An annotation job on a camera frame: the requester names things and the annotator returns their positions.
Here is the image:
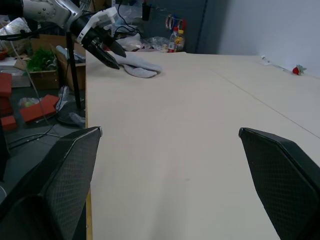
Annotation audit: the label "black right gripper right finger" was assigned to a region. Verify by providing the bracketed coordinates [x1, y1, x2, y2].
[238, 127, 320, 240]

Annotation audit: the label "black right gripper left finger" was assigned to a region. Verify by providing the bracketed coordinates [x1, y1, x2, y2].
[0, 126, 103, 240]

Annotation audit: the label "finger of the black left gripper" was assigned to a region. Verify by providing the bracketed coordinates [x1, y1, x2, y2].
[90, 43, 121, 70]
[107, 40, 127, 58]

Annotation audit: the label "light blue-grey ribbed sock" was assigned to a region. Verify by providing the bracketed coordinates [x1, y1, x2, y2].
[111, 52, 164, 73]
[124, 64, 161, 79]

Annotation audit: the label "crumpled clear plastic bags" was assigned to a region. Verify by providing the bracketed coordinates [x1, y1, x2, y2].
[141, 36, 171, 53]

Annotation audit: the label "black tripod stand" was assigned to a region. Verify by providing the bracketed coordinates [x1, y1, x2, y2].
[56, 29, 87, 127]

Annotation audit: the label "brown cardboard box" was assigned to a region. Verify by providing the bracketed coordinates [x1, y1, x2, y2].
[29, 34, 87, 91]

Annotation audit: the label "red-capped clear plastic bottle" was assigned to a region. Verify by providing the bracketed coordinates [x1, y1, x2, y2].
[167, 26, 187, 54]

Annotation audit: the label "green artificial plant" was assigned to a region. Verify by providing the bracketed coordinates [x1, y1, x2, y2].
[25, 47, 58, 74]

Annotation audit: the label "hanging tape rolls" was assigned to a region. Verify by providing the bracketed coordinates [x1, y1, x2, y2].
[164, 13, 187, 31]

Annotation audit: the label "small red foam block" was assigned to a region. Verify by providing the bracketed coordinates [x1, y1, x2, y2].
[0, 115, 19, 132]

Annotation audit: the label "silver foil bag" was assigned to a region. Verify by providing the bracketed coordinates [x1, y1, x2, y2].
[0, 16, 33, 39]

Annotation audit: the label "white mesh basket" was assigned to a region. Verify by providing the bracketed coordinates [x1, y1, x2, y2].
[10, 74, 32, 89]

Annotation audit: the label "stacked red foam blocks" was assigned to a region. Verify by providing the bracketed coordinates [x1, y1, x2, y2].
[0, 72, 14, 116]

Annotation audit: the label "red toy strawberry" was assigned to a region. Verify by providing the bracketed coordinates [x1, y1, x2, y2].
[291, 64, 308, 76]

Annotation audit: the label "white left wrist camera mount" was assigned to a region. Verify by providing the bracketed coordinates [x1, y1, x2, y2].
[76, 6, 119, 45]

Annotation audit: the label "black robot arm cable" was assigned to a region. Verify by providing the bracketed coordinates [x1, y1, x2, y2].
[109, 0, 142, 38]

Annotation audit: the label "black floor cable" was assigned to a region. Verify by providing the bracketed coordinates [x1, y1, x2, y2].
[6, 123, 65, 150]

